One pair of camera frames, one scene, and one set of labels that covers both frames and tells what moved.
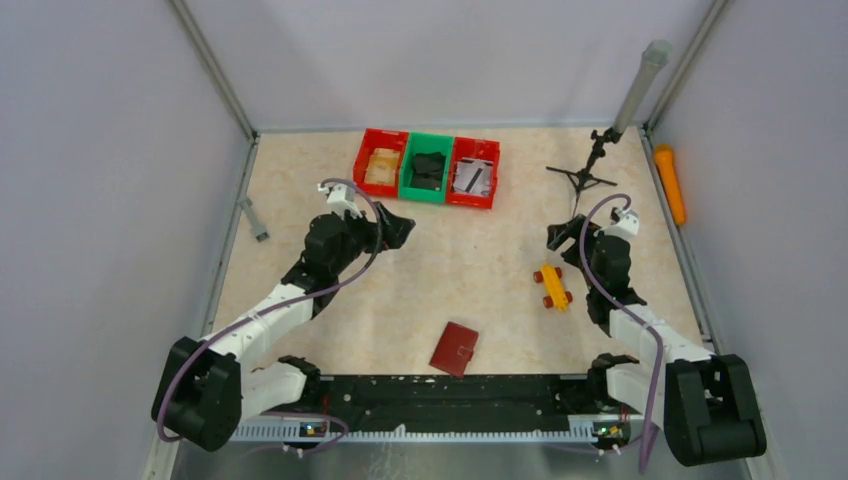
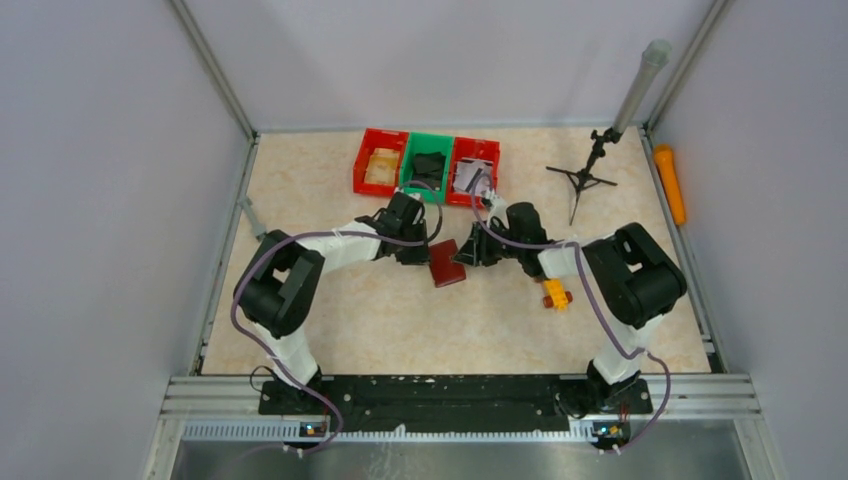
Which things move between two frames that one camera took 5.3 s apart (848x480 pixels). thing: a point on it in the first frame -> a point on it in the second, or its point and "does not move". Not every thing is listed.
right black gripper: x=560 y=233 -> x=475 y=251
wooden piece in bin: x=382 y=167 does not move
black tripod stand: x=584 y=178 does not move
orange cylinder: x=666 y=165 does not move
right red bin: x=476 y=149 does not move
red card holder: x=454 y=349 -> x=444 y=271
